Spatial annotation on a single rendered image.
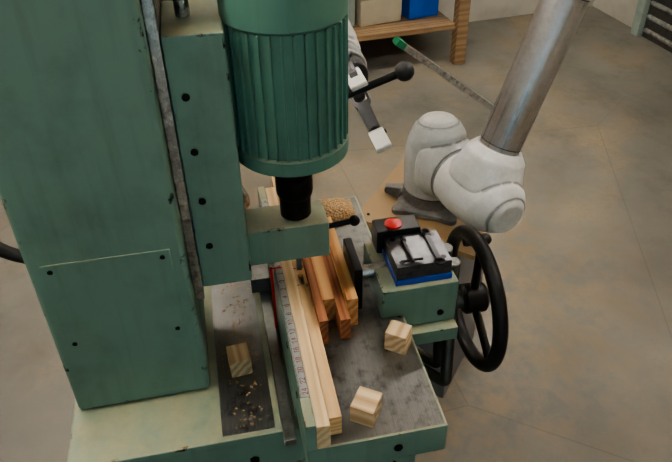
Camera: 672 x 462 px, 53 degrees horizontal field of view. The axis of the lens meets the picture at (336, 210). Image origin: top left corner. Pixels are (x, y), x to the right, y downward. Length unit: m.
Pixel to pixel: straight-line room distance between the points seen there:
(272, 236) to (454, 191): 0.68
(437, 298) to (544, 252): 1.67
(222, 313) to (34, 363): 1.27
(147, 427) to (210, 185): 0.43
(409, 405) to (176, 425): 0.39
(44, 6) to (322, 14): 0.32
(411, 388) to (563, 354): 1.40
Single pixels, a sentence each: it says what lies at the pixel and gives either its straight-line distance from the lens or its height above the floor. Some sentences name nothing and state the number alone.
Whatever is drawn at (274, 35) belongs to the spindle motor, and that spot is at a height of 1.41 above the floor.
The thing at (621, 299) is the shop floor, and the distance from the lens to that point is 2.71.
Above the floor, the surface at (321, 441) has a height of 0.92.
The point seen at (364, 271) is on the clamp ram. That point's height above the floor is 0.96.
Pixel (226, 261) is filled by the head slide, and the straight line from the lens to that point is 1.08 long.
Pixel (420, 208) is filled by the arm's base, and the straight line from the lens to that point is 1.87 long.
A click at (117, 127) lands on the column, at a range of 0.90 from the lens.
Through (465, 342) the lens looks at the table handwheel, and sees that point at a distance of 1.45.
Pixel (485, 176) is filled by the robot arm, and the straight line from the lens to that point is 1.62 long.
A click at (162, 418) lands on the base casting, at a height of 0.80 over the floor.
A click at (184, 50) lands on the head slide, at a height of 1.40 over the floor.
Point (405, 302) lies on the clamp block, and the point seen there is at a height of 0.93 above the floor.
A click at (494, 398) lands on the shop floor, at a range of 2.26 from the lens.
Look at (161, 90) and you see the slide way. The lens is 0.91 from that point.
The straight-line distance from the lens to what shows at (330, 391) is 1.02.
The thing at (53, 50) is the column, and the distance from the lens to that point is 0.87.
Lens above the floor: 1.74
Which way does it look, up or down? 36 degrees down
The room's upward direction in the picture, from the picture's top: 1 degrees counter-clockwise
